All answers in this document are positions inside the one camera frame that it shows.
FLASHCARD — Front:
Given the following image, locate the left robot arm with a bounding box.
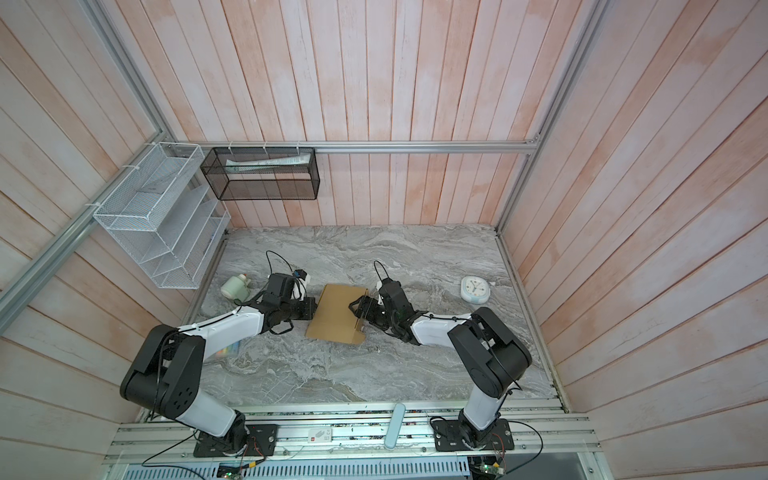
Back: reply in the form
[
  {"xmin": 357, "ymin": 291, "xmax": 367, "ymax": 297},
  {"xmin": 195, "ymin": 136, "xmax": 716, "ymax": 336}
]
[{"xmin": 120, "ymin": 269, "xmax": 317, "ymax": 438}]

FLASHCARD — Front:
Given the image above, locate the brown cardboard box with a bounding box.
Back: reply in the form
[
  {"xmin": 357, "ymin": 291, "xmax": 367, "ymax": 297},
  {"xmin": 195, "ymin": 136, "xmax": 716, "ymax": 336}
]
[{"xmin": 305, "ymin": 284, "xmax": 368, "ymax": 345}]

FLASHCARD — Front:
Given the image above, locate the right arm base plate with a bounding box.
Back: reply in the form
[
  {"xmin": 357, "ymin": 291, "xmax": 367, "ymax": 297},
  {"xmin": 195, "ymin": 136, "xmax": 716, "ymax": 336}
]
[{"xmin": 429, "ymin": 416, "xmax": 514, "ymax": 453}]

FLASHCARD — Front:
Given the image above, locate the white tape roll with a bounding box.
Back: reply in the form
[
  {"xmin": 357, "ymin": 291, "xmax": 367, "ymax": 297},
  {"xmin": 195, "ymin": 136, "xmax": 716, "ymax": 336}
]
[{"xmin": 220, "ymin": 274, "xmax": 251, "ymax": 303}]

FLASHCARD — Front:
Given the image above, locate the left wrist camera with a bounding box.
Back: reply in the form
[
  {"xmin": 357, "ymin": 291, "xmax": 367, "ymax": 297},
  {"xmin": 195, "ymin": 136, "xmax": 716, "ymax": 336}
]
[{"xmin": 292, "ymin": 269, "xmax": 309, "ymax": 300}]

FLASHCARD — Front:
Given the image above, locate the aluminium front rail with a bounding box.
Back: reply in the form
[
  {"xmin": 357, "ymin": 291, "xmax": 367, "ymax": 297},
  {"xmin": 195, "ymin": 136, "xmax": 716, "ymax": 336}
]
[{"xmin": 104, "ymin": 396, "xmax": 601, "ymax": 464}]

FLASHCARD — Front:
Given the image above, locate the aluminium wall frame bar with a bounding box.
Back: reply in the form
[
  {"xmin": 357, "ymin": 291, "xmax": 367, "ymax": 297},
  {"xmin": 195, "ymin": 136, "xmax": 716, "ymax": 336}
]
[{"xmin": 172, "ymin": 140, "xmax": 539, "ymax": 154}]

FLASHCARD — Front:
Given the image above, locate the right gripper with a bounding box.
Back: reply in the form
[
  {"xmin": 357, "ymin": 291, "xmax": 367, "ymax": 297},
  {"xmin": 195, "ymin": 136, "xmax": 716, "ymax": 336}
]
[{"xmin": 350, "ymin": 294, "xmax": 400, "ymax": 329}]

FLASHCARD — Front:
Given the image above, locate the white label tag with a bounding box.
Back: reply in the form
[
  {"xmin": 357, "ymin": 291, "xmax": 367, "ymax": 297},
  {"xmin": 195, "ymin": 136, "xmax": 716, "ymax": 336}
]
[{"xmin": 308, "ymin": 427, "xmax": 333, "ymax": 444}]

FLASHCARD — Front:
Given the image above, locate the black mesh basket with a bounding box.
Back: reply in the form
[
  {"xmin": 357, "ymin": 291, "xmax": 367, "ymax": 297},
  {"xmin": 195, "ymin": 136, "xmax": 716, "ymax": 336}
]
[{"xmin": 201, "ymin": 146, "xmax": 321, "ymax": 201}]

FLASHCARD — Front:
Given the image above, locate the coloured marker pack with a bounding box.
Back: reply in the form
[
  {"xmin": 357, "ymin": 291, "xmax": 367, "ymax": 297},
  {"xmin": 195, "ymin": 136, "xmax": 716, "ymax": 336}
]
[{"xmin": 216, "ymin": 341, "xmax": 241, "ymax": 359}]

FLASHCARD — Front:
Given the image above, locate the white wire mesh shelf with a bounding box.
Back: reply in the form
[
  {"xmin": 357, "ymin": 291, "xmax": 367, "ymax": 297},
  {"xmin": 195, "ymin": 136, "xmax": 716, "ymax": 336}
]
[{"xmin": 94, "ymin": 142, "xmax": 231, "ymax": 290}]

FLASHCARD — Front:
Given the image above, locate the paper sheet in basket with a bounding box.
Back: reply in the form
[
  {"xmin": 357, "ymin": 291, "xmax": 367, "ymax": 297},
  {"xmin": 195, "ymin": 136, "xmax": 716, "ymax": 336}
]
[{"xmin": 224, "ymin": 154, "xmax": 312, "ymax": 175}]

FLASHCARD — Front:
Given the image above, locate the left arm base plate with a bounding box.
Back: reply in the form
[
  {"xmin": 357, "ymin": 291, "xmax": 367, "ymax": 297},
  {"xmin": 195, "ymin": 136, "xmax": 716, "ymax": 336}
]
[{"xmin": 193, "ymin": 420, "xmax": 278, "ymax": 458}]

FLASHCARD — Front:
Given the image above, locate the white round clock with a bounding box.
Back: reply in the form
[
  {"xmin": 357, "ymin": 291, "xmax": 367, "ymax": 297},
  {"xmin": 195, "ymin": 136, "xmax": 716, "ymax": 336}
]
[{"xmin": 460, "ymin": 276, "xmax": 491, "ymax": 305}]

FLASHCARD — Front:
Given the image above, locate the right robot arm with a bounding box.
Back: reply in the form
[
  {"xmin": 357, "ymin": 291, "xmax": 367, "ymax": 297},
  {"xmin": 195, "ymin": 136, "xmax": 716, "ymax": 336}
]
[{"xmin": 349, "ymin": 278, "xmax": 533, "ymax": 436}]

